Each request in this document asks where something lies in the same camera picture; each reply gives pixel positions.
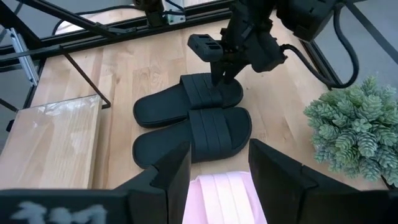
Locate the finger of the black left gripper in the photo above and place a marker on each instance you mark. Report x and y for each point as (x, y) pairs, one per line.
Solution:
(233, 73)
(218, 73)

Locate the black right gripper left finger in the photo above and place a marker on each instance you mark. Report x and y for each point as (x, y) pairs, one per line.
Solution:
(168, 186)

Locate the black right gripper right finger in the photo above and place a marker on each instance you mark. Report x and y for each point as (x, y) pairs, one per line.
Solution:
(280, 186)

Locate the pink rubber slide sandal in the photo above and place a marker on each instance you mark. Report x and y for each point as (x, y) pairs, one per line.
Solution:
(220, 199)

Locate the black rubber slide sandal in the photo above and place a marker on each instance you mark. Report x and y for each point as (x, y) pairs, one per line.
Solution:
(211, 130)
(164, 105)

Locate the wooden shelf with black legs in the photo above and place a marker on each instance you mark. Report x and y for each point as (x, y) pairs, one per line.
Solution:
(46, 140)

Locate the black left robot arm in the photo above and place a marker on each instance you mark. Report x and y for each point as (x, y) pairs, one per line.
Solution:
(308, 15)

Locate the green artificial succulent plant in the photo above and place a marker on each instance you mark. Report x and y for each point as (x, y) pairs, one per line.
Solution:
(357, 130)

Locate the silver aluminium extrusion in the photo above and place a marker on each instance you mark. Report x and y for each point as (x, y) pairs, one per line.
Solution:
(25, 59)

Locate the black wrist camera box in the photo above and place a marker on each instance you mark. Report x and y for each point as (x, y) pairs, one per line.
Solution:
(203, 46)

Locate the small silver metal bracket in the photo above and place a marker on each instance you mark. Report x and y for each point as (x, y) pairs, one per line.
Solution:
(175, 18)

